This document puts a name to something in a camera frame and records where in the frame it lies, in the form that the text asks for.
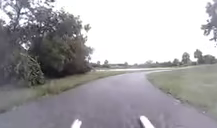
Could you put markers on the grey asphalt road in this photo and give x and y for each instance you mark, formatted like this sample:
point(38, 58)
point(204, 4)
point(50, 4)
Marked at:
point(109, 100)

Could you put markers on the row of distant trees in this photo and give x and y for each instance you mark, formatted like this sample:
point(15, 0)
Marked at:
point(162, 62)

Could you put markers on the robot's own part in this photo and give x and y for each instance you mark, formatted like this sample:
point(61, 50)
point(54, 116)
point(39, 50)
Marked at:
point(76, 123)
point(146, 122)

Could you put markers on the wood of dense trees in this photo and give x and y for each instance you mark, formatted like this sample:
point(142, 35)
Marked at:
point(39, 46)

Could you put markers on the grass verge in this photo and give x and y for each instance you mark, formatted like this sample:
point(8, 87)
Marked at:
point(39, 90)

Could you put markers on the grass field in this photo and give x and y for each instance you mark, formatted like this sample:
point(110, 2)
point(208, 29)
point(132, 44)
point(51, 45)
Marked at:
point(192, 85)

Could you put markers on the tree with overhanging branches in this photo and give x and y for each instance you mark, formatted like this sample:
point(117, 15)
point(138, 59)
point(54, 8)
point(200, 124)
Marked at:
point(212, 20)

